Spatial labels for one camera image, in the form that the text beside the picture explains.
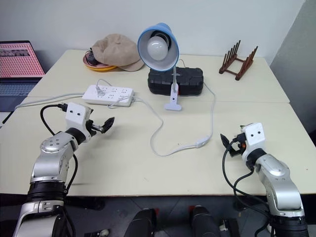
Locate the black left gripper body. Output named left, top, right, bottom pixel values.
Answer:
left=85, top=119, right=104, bottom=136

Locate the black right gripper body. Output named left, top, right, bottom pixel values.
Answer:
left=231, top=132, right=248, bottom=158

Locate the blue clip desk lamp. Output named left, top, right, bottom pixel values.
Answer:
left=137, top=22, right=183, bottom=112

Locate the white power strip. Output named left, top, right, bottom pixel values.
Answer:
left=81, top=84, right=135, bottom=108

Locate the yellow plate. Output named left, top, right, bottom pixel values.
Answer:
left=83, top=59, right=117, bottom=73

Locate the pink bowl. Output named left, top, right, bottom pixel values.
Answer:
left=83, top=52, right=112, bottom=69

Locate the small black object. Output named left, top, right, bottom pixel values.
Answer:
left=87, top=50, right=98, bottom=66

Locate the black plastic tool case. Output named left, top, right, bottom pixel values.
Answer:
left=147, top=66, right=204, bottom=96

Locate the beige cap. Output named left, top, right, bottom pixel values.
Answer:
left=91, top=33, right=145, bottom=72

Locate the dark rounded shape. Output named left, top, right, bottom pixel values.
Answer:
left=189, top=204, right=221, bottom=237
left=122, top=208, right=158, bottom=237

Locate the brown wooden dish rack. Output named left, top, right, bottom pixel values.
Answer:
left=218, top=40, right=259, bottom=81

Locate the white light bulb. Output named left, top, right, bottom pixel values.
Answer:
left=146, top=36, right=170, bottom=61

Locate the laptop with pink screen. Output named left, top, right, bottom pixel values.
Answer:
left=0, top=40, right=46, bottom=112

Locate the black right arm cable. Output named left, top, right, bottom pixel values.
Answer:
left=222, top=137, right=272, bottom=218

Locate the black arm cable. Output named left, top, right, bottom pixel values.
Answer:
left=222, top=137, right=272, bottom=218
left=39, top=103, right=79, bottom=196

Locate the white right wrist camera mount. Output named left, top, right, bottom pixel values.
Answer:
left=240, top=122, right=267, bottom=161

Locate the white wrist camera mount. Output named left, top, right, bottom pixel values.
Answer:
left=240, top=122, right=267, bottom=161
left=64, top=102, right=94, bottom=144

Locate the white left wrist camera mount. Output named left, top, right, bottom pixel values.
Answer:
left=64, top=102, right=94, bottom=144

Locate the white inline cord switch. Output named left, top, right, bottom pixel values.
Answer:
left=195, top=137, right=210, bottom=148

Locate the white lamp cord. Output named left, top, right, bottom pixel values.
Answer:
left=95, top=58, right=217, bottom=158

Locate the white power strip cable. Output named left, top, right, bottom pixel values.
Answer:
left=14, top=91, right=86, bottom=110

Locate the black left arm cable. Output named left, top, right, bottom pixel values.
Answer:
left=39, top=103, right=79, bottom=196

